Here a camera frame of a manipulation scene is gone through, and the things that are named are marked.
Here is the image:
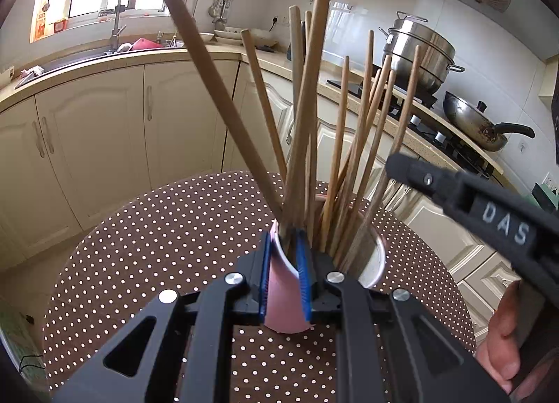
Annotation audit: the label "steel wok with black handle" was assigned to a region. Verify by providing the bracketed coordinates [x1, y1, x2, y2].
[443, 91, 536, 153]

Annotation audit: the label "stainless steel steamer pot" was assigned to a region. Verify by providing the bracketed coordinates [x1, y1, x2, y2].
[379, 11, 466, 96]

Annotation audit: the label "stack of white bowls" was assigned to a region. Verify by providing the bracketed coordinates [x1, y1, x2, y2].
[214, 27, 280, 52]

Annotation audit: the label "orange bottle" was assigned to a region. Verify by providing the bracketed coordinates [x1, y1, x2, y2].
[36, 2, 49, 39]

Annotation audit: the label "cream lattice-door wall cabinet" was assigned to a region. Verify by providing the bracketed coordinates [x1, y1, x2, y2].
[538, 51, 559, 100]

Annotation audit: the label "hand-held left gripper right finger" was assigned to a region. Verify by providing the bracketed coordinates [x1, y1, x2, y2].
[294, 229, 513, 403]

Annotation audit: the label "hanging metal spoon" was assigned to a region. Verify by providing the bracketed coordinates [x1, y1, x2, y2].
[214, 0, 232, 32]

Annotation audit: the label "black floor cable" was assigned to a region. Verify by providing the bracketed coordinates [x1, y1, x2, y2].
[20, 313, 44, 375]

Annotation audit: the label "green countertop appliance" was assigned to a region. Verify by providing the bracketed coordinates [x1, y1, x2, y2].
[530, 176, 559, 212]

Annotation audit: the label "cream lower kitchen cabinets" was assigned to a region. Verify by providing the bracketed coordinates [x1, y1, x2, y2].
[0, 60, 525, 343]

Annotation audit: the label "group of wooden chopsticks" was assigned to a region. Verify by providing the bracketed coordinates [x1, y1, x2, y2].
[149, 0, 422, 275]

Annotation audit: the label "black gas stove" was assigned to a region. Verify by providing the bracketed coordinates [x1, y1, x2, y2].
[327, 75, 503, 179]

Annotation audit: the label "brown polka-dot tablecloth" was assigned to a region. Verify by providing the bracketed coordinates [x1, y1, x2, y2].
[43, 171, 477, 403]

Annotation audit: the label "metal sink faucet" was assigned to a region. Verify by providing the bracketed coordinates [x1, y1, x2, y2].
[89, 0, 127, 54]

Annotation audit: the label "single tan wooden chopstick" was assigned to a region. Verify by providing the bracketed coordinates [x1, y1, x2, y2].
[279, 0, 338, 240]

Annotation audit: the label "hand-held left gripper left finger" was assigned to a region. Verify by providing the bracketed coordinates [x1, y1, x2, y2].
[51, 231, 273, 403]

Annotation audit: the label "long wooden board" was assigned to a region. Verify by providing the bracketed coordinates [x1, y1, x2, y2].
[349, 67, 505, 174]

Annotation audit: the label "beige kitchen countertop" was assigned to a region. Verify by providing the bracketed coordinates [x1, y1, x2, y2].
[0, 43, 525, 194]

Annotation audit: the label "stainless steel kitchen sink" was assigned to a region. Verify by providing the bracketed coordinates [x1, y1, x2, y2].
[15, 36, 193, 89]

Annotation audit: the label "pink cylindrical utensil holder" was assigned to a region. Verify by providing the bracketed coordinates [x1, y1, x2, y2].
[262, 193, 387, 334]

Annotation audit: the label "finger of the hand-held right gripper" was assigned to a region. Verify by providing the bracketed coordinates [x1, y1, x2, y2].
[386, 152, 466, 212]

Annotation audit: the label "pink plastic basin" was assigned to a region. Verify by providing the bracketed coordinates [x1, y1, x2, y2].
[129, 37, 160, 52]

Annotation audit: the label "person's right hand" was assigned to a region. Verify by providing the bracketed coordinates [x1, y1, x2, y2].
[475, 280, 521, 395]

